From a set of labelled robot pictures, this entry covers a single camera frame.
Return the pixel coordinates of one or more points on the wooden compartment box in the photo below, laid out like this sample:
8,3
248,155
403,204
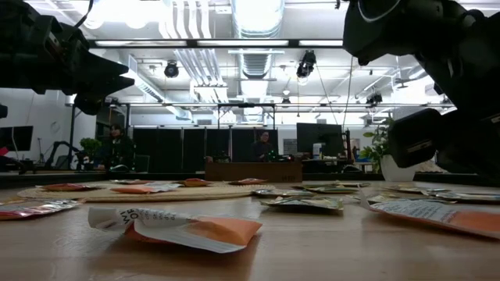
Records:
254,171

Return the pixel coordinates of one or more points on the silver ventilation duct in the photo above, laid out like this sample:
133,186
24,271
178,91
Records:
256,23

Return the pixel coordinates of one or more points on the black metal table frame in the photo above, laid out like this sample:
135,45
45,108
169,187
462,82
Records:
156,176

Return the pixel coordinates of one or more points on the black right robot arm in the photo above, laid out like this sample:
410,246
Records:
449,39

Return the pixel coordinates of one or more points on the black background robot arm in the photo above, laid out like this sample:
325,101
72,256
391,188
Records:
58,150

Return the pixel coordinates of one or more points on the black background rig frame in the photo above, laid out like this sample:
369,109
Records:
246,105

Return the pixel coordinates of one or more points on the green plant white pot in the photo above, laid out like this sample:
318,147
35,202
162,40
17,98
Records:
390,173

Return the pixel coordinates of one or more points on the round woven placemat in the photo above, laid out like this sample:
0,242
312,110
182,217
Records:
187,194

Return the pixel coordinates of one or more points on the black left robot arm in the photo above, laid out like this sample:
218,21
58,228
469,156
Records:
19,23

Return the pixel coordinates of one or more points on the black overhead frame beam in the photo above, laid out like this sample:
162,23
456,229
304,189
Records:
195,43

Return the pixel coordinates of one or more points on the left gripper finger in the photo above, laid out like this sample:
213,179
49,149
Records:
97,66
105,86

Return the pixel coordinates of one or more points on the small background potted plant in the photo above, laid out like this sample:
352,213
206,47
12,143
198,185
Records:
90,145

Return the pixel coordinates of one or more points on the red and black device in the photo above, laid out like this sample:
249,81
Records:
4,151

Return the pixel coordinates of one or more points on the black computer monitor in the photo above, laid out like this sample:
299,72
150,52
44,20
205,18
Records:
318,138
17,138

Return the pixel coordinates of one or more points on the black partition screen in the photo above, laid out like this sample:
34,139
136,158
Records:
176,150

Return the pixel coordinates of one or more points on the person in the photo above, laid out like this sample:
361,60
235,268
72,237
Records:
117,150
261,148

